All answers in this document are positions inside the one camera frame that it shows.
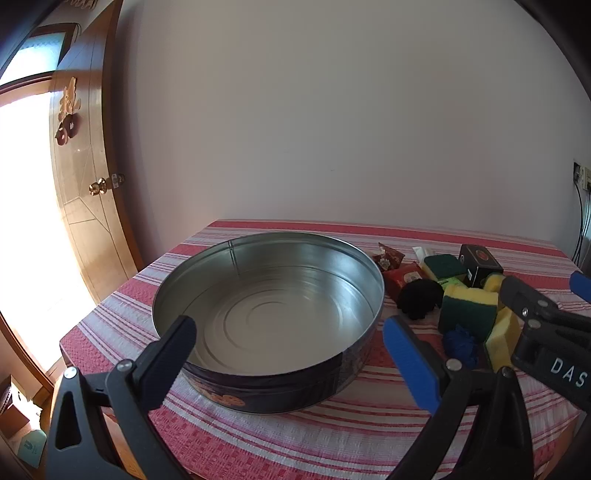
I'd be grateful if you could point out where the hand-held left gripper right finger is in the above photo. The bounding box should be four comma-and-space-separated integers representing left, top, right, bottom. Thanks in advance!
382, 315, 539, 480

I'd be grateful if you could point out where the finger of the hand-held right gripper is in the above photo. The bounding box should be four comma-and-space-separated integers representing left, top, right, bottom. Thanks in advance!
570, 271, 591, 304
499, 275, 591, 334

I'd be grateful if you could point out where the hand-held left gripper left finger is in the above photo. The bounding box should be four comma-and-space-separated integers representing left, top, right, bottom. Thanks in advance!
44, 315, 199, 480

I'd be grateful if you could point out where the yellow green scouring sponge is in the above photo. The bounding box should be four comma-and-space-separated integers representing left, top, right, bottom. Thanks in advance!
438, 284, 500, 343
422, 253, 467, 281
482, 272, 509, 296
483, 307, 523, 374

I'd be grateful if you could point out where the blue scrunchie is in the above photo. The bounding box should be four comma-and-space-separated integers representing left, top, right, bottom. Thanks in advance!
443, 324, 479, 368

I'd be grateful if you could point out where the black box with gold print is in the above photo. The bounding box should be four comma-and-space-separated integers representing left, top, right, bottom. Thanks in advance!
458, 244, 504, 288

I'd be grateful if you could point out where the black scrunchie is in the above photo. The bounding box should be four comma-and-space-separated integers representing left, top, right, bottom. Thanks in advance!
397, 278, 445, 321

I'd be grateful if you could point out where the red snack packet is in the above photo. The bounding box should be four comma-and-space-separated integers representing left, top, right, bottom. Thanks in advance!
383, 262, 426, 301

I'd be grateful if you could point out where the brown snack packet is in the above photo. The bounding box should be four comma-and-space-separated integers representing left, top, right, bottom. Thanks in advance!
373, 242, 406, 271

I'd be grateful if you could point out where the round metal tin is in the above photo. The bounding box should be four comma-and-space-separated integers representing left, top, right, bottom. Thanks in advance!
151, 232, 386, 415

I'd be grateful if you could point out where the desktop with red striped cloth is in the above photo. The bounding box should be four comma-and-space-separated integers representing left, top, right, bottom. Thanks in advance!
59, 219, 591, 480

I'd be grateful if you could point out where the wooden door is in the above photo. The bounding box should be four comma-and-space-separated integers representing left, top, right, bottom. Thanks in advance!
48, 0, 145, 304

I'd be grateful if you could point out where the brass door knob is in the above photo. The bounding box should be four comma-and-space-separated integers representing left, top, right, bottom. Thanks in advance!
89, 173, 126, 195

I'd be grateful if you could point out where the cardboard box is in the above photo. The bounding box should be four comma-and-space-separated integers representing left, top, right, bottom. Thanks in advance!
0, 375, 32, 438

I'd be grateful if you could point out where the teal container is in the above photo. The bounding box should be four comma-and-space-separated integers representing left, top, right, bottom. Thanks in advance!
17, 428, 48, 470

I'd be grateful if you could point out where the hanging door ornament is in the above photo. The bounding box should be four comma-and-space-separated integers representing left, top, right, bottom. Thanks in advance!
54, 78, 81, 146

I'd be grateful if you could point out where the frosted transom window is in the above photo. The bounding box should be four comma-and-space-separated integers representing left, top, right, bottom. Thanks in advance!
0, 30, 71, 85

